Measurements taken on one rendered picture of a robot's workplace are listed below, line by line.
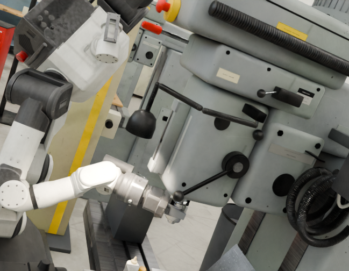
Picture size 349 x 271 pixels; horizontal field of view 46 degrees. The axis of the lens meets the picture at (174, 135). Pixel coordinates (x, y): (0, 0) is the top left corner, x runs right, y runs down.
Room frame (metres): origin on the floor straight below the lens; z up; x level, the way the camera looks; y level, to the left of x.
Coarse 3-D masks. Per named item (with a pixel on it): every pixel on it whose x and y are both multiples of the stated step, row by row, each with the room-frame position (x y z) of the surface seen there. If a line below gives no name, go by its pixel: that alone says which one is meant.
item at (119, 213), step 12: (108, 204) 1.59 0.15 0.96; (120, 204) 1.46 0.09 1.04; (108, 216) 1.54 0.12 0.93; (120, 216) 1.42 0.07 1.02; (132, 216) 1.42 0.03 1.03; (144, 216) 1.44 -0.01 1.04; (120, 228) 1.41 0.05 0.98; (132, 228) 1.43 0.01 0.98; (144, 228) 1.45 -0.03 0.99; (132, 240) 1.44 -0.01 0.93
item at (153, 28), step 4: (144, 24) 1.13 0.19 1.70; (148, 24) 1.13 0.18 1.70; (152, 24) 1.14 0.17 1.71; (148, 28) 1.14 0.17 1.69; (152, 28) 1.14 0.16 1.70; (156, 28) 1.14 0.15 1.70; (160, 28) 1.15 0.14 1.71; (156, 32) 1.14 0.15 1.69; (160, 32) 1.15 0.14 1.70; (164, 32) 1.15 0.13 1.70; (168, 32) 1.16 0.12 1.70; (168, 36) 1.16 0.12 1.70; (172, 36) 1.16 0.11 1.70; (176, 36) 1.17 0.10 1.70; (180, 40) 1.18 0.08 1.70; (184, 40) 1.18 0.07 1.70; (188, 40) 1.18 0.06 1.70
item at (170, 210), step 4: (168, 204) 1.11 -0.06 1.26; (168, 208) 1.11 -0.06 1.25; (172, 208) 1.11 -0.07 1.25; (176, 208) 1.12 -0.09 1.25; (164, 212) 1.11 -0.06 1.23; (168, 212) 1.11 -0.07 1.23; (172, 212) 1.11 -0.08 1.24; (176, 212) 1.11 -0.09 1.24; (180, 212) 1.11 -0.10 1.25; (184, 212) 1.12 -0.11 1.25; (172, 216) 1.11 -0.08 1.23; (176, 216) 1.11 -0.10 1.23; (180, 216) 1.11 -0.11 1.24; (184, 216) 1.11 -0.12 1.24
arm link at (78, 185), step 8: (80, 168) 1.10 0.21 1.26; (88, 168) 1.10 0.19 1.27; (96, 168) 1.11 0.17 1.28; (104, 168) 1.11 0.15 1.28; (112, 168) 1.12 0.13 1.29; (72, 176) 1.10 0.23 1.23; (80, 176) 1.08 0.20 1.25; (88, 176) 1.09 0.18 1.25; (96, 176) 1.09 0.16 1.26; (104, 176) 1.10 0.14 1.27; (112, 176) 1.11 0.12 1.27; (72, 184) 1.09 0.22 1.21; (80, 184) 1.08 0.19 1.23; (88, 184) 1.08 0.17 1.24; (96, 184) 1.08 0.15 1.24; (104, 184) 1.10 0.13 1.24; (80, 192) 1.08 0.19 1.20
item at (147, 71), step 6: (186, 30) 9.62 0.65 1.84; (156, 60) 9.47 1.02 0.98; (144, 66) 9.39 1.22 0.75; (144, 72) 9.41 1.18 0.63; (150, 72) 9.46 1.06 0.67; (144, 78) 9.42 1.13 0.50; (150, 78) 9.47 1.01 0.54; (138, 84) 9.40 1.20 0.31; (144, 84) 9.44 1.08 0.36; (138, 90) 9.41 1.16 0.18; (144, 90) 9.46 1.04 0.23
